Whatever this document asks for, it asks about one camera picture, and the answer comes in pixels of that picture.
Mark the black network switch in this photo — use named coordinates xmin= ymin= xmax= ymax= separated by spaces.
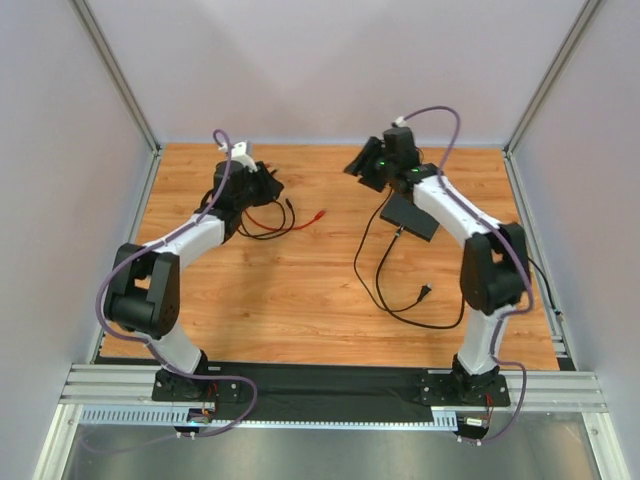
xmin=379 ymin=193 xmax=440 ymax=242

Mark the red ethernet cable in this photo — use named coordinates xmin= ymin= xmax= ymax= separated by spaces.
xmin=242 ymin=208 xmax=327 ymax=232

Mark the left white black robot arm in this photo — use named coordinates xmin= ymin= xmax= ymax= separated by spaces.
xmin=98 ymin=160 xmax=284 ymax=398

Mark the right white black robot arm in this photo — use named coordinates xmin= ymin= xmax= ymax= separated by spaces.
xmin=344 ymin=126 xmax=532 ymax=397

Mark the black cloth strip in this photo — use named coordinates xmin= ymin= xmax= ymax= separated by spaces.
xmin=209 ymin=362 xmax=433 ymax=423

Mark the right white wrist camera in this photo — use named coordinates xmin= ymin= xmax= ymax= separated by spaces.
xmin=391 ymin=116 xmax=407 ymax=128

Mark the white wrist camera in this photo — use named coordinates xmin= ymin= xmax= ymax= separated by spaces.
xmin=391 ymin=116 xmax=407 ymax=128
xmin=218 ymin=141 xmax=258 ymax=172

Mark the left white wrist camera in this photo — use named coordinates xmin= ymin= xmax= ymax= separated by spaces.
xmin=218 ymin=141 xmax=258 ymax=172

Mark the black adapter power cord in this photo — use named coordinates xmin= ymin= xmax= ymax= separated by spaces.
xmin=353 ymin=199 xmax=466 ymax=330

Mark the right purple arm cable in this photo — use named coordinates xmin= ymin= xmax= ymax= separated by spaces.
xmin=404 ymin=105 xmax=534 ymax=446

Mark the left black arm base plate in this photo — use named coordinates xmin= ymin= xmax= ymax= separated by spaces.
xmin=151 ymin=369 xmax=243 ymax=403

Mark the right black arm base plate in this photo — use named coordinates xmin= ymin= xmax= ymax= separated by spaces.
xmin=416 ymin=367 xmax=511 ymax=407

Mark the black side cable loop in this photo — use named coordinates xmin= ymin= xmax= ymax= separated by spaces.
xmin=527 ymin=257 xmax=564 ymax=319

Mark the left aluminium frame post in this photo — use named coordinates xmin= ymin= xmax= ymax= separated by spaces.
xmin=69 ymin=0 xmax=161 ymax=153

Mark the aluminium frame post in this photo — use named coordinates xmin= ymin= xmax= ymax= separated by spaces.
xmin=502 ymin=0 xmax=604 ymax=156
xmin=69 ymin=0 xmax=161 ymax=153

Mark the right aluminium frame post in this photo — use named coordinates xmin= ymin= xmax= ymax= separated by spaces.
xmin=502 ymin=0 xmax=604 ymax=156

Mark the aluminium front rail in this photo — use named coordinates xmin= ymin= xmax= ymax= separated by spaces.
xmin=60 ymin=364 xmax=608 ymax=413

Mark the grey slotted cable duct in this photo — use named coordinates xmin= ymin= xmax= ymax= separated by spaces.
xmin=78 ymin=405 xmax=462 ymax=432

